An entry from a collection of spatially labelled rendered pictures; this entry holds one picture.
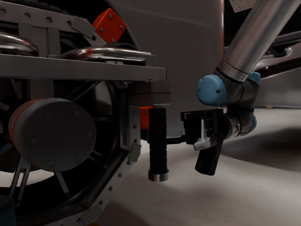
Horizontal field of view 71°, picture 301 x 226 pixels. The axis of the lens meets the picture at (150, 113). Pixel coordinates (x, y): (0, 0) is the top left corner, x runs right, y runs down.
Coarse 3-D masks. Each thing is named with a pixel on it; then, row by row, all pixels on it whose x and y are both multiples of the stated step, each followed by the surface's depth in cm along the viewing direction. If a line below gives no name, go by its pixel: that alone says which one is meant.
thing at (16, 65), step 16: (0, 64) 28; (16, 64) 29; (32, 64) 31; (48, 64) 32; (64, 64) 33; (80, 64) 35; (96, 64) 37; (112, 64) 38; (96, 80) 39; (112, 80) 40; (128, 80) 41; (144, 80) 43
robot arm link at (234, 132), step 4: (228, 116) 57; (232, 116) 58; (232, 120) 57; (236, 120) 58; (232, 124) 56; (236, 124) 57; (232, 128) 56; (236, 128) 58; (232, 132) 56; (236, 132) 58; (228, 136) 57; (232, 136) 58
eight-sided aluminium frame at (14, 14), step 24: (0, 24) 47; (48, 24) 49; (72, 24) 52; (120, 96) 67; (120, 120) 68; (120, 144) 69; (120, 168) 63; (96, 192) 63; (48, 216) 55; (72, 216) 54; (96, 216) 58
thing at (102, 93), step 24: (72, 48) 62; (24, 96) 56; (96, 96) 80; (0, 120) 53; (96, 120) 68; (96, 144) 79; (24, 168) 57; (96, 168) 70; (0, 192) 66; (24, 192) 69; (48, 192) 69; (72, 192) 65; (24, 216) 55
